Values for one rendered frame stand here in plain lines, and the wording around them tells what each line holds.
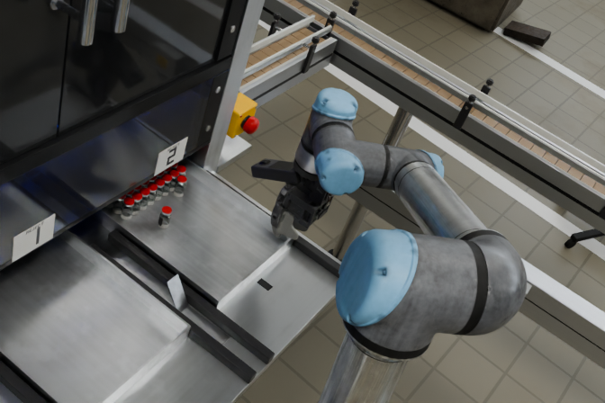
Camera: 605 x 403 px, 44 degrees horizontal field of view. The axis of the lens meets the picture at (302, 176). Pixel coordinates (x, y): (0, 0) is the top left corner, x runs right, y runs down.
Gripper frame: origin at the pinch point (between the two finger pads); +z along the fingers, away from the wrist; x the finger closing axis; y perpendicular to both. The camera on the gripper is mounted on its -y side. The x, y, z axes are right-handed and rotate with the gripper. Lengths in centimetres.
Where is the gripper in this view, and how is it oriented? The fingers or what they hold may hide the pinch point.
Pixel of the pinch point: (276, 230)
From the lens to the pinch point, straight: 153.4
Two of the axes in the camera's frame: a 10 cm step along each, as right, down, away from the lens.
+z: -2.8, 7.3, 6.2
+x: 5.4, -4.2, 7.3
